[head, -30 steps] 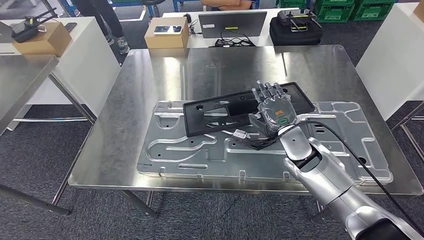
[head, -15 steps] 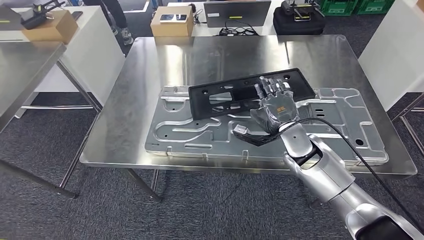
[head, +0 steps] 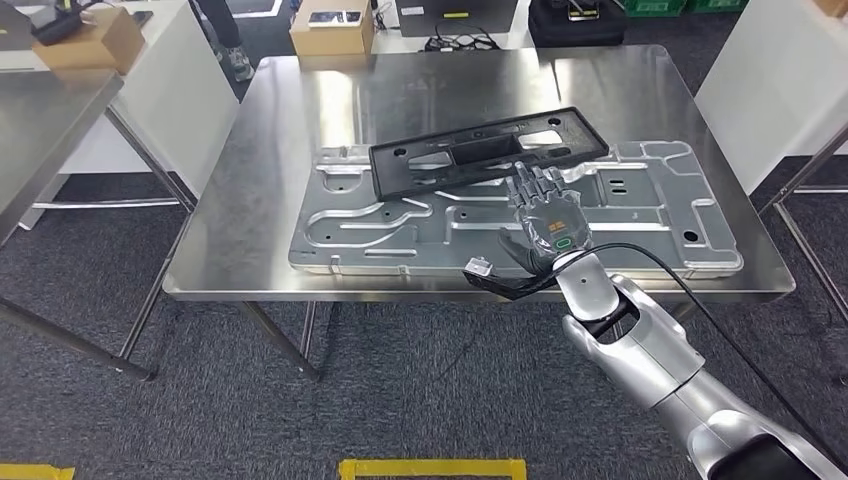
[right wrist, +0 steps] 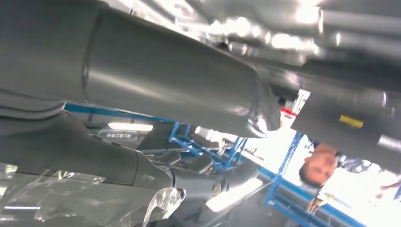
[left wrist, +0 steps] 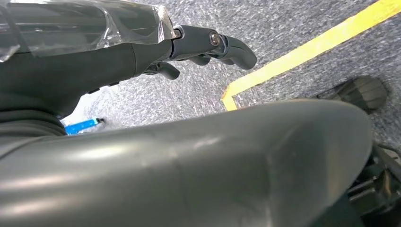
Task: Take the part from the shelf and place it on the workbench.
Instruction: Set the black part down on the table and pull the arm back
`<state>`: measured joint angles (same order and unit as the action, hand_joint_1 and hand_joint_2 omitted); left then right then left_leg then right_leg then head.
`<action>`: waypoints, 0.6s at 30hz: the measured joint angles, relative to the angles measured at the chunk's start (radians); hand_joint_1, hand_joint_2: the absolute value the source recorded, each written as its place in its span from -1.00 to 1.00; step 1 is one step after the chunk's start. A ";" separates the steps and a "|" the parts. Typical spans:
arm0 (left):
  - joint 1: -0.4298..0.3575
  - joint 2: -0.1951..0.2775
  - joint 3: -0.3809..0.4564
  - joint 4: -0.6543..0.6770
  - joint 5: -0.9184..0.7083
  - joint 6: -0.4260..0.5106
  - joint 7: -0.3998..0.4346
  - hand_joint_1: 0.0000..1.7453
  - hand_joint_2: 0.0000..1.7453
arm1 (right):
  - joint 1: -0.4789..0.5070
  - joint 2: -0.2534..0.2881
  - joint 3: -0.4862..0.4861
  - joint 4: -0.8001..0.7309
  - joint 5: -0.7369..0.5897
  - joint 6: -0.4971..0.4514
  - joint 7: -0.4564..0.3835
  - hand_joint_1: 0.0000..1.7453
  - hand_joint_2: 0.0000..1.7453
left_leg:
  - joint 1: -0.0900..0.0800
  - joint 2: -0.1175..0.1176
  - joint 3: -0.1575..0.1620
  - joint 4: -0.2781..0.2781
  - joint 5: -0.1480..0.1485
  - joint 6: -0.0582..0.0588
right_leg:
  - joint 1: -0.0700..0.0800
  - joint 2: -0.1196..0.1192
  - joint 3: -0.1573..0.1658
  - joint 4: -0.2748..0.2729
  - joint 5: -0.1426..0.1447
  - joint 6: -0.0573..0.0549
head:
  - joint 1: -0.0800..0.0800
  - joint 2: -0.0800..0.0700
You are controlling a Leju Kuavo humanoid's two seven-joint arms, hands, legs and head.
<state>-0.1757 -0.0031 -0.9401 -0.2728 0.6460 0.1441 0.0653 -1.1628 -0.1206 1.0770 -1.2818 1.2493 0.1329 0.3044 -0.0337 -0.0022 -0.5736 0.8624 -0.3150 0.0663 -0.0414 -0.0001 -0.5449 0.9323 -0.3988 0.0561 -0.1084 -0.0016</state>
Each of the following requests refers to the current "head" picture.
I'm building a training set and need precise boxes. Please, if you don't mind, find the black controller with antennas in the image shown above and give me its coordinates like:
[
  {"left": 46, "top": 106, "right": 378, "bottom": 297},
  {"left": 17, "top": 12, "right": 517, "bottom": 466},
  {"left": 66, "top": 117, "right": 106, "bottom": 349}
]
[{"left": 29, "top": 0, "right": 91, "bottom": 46}]

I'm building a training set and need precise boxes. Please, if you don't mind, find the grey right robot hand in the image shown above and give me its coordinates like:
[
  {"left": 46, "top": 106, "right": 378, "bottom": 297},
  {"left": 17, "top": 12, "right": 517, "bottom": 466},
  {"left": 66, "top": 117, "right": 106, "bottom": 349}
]
[{"left": 498, "top": 162, "right": 593, "bottom": 274}]

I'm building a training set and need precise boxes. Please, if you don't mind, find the grey laptop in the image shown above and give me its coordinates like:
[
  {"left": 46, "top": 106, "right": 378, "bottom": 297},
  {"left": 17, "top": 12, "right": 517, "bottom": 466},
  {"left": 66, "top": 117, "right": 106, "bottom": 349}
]
[{"left": 395, "top": 0, "right": 519, "bottom": 38}]

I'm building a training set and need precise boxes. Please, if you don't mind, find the black hard case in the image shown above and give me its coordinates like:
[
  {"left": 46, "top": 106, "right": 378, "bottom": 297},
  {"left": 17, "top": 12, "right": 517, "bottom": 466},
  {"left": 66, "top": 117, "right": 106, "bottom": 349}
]
[{"left": 527, "top": 0, "right": 627, "bottom": 48}]

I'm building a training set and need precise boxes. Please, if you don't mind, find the black plastic plate frame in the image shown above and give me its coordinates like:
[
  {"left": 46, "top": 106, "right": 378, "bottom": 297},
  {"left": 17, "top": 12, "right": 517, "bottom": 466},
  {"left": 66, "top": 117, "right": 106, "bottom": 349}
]
[{"left": 368, "top": 105, "right": 611, "bottom": 202}]

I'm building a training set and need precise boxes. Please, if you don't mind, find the white phone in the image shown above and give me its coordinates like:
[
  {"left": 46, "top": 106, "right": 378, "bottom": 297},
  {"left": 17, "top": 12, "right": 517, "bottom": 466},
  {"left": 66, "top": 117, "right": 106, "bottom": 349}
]
[{"left": 307, "top": 9, "right": 362, "bottom": 28}]

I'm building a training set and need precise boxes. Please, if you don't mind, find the stamped sheet metal panel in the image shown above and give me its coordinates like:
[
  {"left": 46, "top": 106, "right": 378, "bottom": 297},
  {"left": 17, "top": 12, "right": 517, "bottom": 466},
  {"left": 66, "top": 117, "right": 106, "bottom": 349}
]
[{"left": 288, "top": 140, "right": 745, "bottom": 278}]

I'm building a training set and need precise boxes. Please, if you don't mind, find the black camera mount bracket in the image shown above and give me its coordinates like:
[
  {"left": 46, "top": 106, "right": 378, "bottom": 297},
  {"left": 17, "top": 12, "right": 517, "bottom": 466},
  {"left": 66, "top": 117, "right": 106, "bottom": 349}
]
[{"left": 462, "top": 261, "right": 561, "bottom": 301}]

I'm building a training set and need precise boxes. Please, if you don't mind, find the stainless steel workbench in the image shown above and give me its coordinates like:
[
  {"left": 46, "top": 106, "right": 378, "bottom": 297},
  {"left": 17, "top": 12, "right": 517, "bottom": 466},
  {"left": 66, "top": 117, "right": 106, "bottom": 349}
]
[{"left": 162, "top": 44, "right": 796, "bottom": 382}]

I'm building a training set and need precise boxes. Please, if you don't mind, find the black power adapter cable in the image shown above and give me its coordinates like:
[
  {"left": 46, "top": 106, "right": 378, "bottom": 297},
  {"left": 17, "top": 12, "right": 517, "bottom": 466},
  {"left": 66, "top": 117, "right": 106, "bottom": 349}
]
[{"left": 423, "top": 23, "right": 501, "bottom": 53}]

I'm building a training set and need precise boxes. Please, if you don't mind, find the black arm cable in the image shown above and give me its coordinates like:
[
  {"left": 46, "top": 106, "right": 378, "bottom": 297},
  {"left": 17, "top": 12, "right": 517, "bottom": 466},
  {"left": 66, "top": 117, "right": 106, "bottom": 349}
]
[{"left": 523, "top": 241, "right": 848, "bottom": 465}]

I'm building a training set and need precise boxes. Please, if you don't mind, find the cardboard box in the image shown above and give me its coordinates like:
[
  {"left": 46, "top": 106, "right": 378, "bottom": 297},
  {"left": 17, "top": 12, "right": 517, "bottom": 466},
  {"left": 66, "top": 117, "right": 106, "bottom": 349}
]
[
  {"left": 289, "top": 0, "right": 376, "bottom": 58},
  {"left": 33, "top": 5, "right": 146, "bottom": 74}
]

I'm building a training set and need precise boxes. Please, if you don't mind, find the green plastic crate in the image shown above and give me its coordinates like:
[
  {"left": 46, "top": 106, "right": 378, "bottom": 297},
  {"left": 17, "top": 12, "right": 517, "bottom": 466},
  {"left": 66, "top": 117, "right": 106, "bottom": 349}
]
[
  {"left": 685, "top": 0, "right": 750, "bottom": 15},
  {"left": 619, "top": 0, "right": 690, "bottom": 18}
]

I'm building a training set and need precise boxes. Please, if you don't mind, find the grey flat case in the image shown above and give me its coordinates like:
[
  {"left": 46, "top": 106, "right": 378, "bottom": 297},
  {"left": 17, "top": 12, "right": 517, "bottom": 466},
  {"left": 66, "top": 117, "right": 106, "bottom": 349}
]
[{"left": 0, "top": 0, "right": 34, "bottom": 51}]

